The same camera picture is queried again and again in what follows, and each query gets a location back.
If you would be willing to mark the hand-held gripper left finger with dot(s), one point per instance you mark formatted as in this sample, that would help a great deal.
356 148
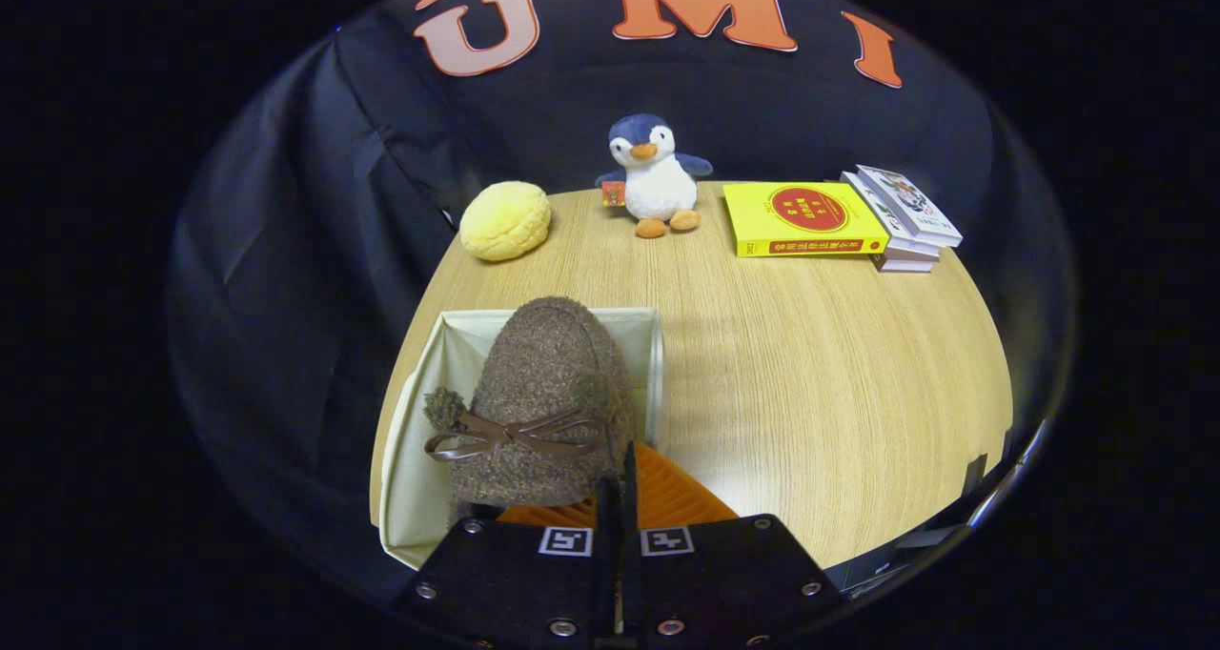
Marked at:
606 555

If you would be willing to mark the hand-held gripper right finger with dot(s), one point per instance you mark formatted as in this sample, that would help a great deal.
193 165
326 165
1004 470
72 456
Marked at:
631 497

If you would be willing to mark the brown fuzzy shoe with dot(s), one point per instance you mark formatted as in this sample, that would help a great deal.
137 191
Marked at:
543 364

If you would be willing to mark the cream fabric storage box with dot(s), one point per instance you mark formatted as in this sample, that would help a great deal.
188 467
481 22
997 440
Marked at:
419 497

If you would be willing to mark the yellow plush bun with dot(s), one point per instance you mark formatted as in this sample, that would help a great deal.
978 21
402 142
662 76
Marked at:
505 221

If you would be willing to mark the plush penguin toy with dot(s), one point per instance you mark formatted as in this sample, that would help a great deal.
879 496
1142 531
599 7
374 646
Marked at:
658 188

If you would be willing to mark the yellow book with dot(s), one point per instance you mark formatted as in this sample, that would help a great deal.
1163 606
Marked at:
801 213

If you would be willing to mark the illustrated white book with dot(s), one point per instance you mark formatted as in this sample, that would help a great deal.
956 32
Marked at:
910 202

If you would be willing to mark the black backdrop cloth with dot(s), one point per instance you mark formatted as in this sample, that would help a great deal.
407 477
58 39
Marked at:
286 250

